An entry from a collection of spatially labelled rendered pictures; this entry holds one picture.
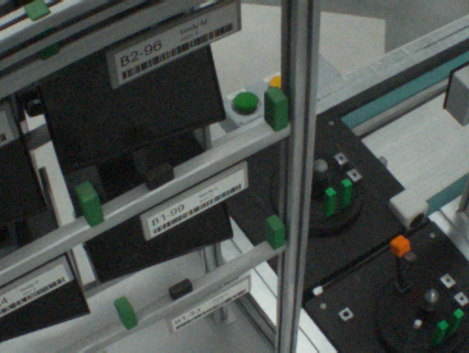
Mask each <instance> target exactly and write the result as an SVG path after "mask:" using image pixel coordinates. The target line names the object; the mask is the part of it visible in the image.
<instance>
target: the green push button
mask: <svg viewBox="0 0 469 353"><path fill-rule="evenodd" d="M234 107H235V110H236V111H238V112H240V113H250V112H253V111H255V110H256V109H258V107H259V98H258V97H257V96H256V95H255V94H253V93H251V92H240V93H238V94H237V95H236V96H235V97H234Z"/></svg>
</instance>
